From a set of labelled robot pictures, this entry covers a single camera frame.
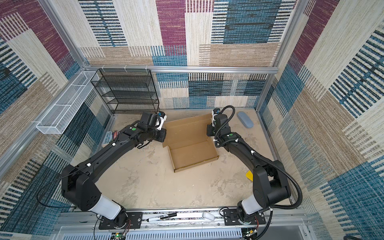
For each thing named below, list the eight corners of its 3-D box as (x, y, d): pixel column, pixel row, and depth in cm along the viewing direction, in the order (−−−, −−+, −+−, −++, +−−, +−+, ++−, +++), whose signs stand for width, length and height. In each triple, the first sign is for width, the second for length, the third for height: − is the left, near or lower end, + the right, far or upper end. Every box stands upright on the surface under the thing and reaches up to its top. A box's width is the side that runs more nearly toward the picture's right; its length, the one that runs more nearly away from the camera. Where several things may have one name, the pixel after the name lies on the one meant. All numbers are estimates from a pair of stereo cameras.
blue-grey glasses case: (248, 129, 111) (249, 126, 109) (234, 115, 120) (235, 112, 118) (254, 126, 113) (255, 124, 110) (240, 112, 122) (240, 110, 119)
